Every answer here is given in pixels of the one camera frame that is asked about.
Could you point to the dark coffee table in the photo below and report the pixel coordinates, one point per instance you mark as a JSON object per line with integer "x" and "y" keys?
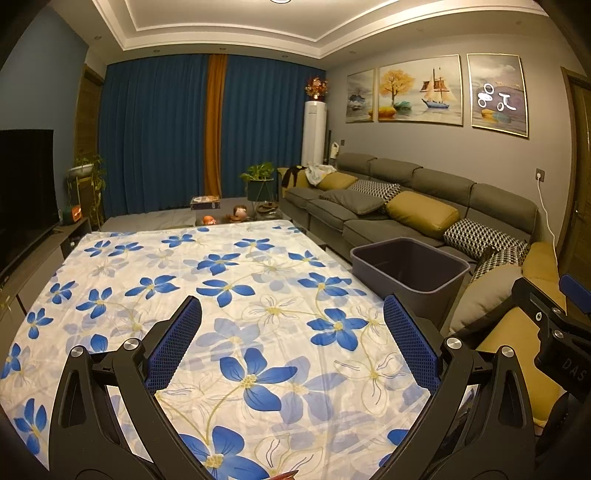
{"x": 224, "y": 219}

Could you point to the glass teapot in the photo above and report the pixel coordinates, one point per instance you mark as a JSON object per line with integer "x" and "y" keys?
{"x": 268, "y": 210}

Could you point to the blue curtain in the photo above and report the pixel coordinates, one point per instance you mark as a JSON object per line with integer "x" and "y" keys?
{"x": 272, "y": 129}
{"x": 157, "y": 138}

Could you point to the blue floral tablecloth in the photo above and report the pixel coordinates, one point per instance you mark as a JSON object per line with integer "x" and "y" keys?
{"x": 231, "y": 300}

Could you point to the narrow landscape painting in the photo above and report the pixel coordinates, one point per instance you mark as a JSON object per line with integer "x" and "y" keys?
{"x": 360, "y": 97}

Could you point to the artificial flower arrangement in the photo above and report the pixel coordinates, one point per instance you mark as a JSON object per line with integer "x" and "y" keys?
{"x": 316, "y": 88}

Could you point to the small yellow pillow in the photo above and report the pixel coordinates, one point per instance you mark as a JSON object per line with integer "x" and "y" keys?
{"x": 337, "y": 181}

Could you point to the white cloth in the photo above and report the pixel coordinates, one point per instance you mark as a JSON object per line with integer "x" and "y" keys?
{"x": 318, "y": 173}

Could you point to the black garment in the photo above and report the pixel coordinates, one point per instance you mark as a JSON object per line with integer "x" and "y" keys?
{"x": 291, "y": 175}

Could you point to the trailing potted plant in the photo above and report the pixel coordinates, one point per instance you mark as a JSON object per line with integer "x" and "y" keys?
{"x": 85, "y": 177}

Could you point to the television cabinet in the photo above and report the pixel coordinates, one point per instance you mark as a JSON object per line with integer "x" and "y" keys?
{"x": 69, "y": 240}

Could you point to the grey plastic bin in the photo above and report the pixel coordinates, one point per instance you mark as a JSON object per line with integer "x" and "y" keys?
{"x": 406, "y": 277}

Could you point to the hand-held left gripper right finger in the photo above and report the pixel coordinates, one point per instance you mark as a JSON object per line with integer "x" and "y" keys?
{"x": 411, "y": 341}

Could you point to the flat printed box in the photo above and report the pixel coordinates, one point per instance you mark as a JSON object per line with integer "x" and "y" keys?
{"x": 205, "y": 203}

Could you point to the wall socket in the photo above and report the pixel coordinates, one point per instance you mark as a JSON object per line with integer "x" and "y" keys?
{"x": 540, "y": 174}

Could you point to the pink pig figurine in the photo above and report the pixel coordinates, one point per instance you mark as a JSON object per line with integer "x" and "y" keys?
{"x": 240, "y": 213}

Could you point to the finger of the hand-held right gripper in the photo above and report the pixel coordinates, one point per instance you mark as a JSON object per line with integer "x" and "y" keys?
{"x": 531, "y": 295}
{"x": 577, "y": 293}

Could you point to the small orange device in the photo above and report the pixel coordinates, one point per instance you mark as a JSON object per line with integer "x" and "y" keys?
{"x": 73, "y": 215}

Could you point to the black television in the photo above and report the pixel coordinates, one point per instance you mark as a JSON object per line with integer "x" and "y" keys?
{"x": 25, "y": 198}

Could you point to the houndstooth pillow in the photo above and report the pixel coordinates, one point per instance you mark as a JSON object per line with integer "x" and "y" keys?
{"x": 374, "y": 188}
{"x": 501, "y": 261}
{"x": 480, "y": 235}

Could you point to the orange curtain strip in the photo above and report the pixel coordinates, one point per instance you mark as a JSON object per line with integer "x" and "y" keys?
{"x": 216, "y": 129}

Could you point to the light grey pillow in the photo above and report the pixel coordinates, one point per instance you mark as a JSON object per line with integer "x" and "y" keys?
{"x": 489, "y": 295}

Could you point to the grey purple abstract painting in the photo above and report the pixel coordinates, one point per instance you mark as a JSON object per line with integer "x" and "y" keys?
{"x": 497, "y": 94}

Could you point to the sailboat and tree painting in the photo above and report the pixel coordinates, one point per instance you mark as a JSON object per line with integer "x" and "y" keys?
{"x": 420, "y": 90}

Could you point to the grey sectional sofa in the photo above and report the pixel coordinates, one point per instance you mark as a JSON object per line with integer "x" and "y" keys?
{"x": 369, "y": 228}

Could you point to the large yellow pillow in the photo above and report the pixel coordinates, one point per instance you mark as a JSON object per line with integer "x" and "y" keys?
{"x": 422, "y": 210}

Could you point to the dark grey pillow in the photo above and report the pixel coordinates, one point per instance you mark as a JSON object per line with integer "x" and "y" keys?
{"x": 355, "y": 201}

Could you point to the potted plant dark pot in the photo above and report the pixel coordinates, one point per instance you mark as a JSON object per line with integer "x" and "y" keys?
{"x": 259, "y": 182}

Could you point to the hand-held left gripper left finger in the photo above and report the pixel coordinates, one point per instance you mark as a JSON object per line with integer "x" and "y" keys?
{"x": 178, "y": 341}

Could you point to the wooden door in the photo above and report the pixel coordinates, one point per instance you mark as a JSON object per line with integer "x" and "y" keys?
{"x": 579, "y": 175}

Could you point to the white bottle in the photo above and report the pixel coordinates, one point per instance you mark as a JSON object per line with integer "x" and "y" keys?
{"x": 333, "y": 150}

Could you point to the white standing air conditioner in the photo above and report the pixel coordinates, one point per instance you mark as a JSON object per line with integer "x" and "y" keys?
{"x": 315, "y": 134}

